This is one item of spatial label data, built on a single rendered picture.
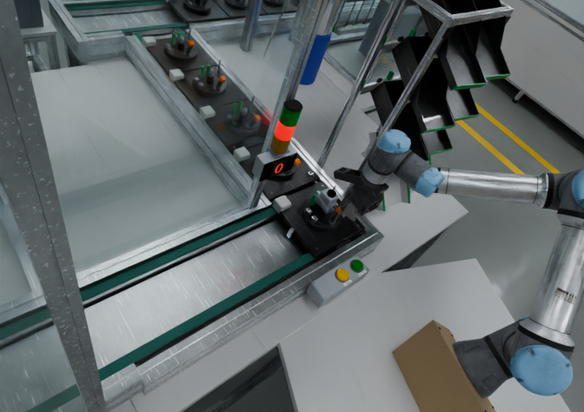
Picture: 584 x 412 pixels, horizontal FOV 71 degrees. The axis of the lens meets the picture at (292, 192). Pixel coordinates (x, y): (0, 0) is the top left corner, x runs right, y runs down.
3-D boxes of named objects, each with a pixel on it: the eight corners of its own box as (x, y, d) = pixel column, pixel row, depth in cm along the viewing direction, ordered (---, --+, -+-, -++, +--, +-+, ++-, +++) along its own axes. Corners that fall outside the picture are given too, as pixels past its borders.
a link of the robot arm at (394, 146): (406, 153, 103) (379, 133, 105) (387, 182, 111) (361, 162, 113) (419, 141, 107) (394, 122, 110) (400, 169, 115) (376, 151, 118)
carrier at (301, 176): (318, 181, 156) (329, 158, 147) (268, 202, 143) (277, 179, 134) (282, 139, 166) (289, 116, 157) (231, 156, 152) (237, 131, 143)
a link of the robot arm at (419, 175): (446, 178, 113) (413, 154, 115) (447, 175, 102) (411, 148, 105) (427, 201, 114) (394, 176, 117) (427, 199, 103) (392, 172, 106)
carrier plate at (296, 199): (363, 230, 146) (365, 227, 145) (314, 259, 133) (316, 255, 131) (321, 183, 156) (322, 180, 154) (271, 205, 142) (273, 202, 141)
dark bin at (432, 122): (449, 128, 131) (468, 118, 124) (421, 134, 124) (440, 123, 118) (420, 49, 134) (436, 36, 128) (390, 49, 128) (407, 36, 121)
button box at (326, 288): (363, 278, 139) (370, 269, 135) (318, 309, 128) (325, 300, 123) (349, 262, 142) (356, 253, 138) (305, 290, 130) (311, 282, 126)
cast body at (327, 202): (335, 209, 139) (342, 196, 134) (326, 214, 136) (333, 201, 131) (320, 192, 142) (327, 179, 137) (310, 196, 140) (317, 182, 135)
